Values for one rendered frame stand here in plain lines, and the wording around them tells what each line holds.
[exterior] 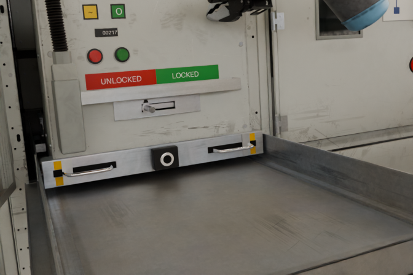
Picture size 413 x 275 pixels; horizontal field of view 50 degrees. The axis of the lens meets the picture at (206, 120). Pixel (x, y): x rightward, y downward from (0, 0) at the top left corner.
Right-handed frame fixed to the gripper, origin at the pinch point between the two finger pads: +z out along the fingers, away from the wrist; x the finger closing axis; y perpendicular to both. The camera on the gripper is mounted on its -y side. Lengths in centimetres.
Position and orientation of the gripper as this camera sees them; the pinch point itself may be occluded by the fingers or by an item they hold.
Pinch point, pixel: (208, 14)
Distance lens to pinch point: 107.0
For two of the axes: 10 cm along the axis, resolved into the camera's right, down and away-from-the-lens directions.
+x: -2.2, -9.7, 0.6
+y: 7.8, -1.4, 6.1
